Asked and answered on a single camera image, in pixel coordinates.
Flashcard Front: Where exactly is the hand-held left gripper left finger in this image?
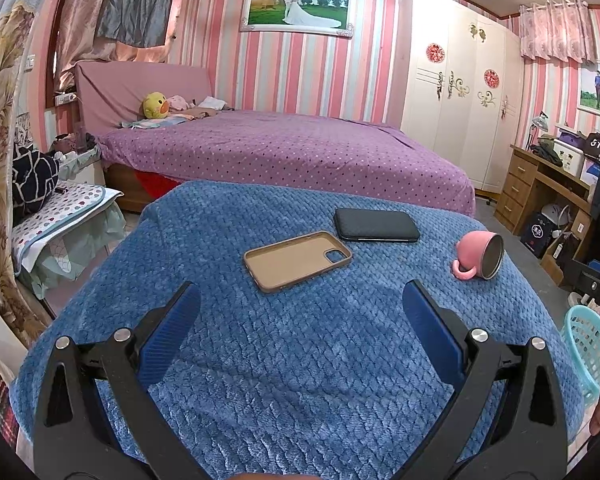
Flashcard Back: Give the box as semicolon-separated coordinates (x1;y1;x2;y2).
32;281;203;480

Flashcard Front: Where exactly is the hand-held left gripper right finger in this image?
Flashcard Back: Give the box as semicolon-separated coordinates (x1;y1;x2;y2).
402;280;568;480

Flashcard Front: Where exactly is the teal plastic basket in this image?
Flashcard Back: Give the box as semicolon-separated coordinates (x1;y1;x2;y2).
564;305;600;406

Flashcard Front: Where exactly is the black paper bag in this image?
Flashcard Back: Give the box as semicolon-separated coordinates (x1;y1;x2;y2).
522;211;556;253

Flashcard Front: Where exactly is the pink metal cup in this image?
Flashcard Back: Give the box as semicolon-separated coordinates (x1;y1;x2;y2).
452;231;505;281

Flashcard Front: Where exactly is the white storage box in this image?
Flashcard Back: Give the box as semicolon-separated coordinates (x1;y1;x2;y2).
552;137;586;176

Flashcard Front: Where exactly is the wooden desk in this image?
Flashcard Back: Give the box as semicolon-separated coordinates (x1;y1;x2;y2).
494;144;598;286

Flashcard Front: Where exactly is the black phone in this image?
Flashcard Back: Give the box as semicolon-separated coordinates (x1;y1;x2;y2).
334;207;421;243

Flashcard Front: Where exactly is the light green cloth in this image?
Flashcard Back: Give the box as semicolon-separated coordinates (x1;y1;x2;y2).
30;200;126;301

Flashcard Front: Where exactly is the tan phone case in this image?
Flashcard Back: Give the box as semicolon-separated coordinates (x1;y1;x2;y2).
243;231;353;295

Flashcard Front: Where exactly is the red bed skirt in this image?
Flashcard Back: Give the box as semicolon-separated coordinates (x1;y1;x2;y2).
132;170;176;201

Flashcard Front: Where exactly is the desk lamp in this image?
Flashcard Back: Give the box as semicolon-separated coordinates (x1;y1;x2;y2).
527;112;550;151

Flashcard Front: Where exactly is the polka dot cushion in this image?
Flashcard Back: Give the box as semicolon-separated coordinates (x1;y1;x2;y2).
12;183;123;273

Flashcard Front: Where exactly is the black white patterned bag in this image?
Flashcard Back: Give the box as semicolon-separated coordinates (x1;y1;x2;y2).
12;146;61;213

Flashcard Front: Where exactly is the white wardrobe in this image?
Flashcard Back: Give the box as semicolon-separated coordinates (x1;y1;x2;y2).
400;0;526;193

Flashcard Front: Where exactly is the purple bed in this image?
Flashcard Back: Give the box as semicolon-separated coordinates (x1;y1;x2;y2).
95;110;476;216

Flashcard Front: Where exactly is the yellow duck plush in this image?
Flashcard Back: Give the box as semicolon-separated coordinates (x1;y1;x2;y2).
142;92;169;120

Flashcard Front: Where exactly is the pink patterned valance curtain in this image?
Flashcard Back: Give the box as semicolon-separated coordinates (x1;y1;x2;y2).
519;0;596;63

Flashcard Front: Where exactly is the floral beige curtain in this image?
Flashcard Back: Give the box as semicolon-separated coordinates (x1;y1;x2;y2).
0;2;56;346

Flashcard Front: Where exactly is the pink covered headboard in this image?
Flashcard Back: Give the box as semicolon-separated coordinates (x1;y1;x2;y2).
74;60;215;136

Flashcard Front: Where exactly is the grey curtain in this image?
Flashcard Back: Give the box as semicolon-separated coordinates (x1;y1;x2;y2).
96;0;181;47

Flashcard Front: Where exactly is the framed wedding photo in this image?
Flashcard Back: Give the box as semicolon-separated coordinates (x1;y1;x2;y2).
239;0;357;38

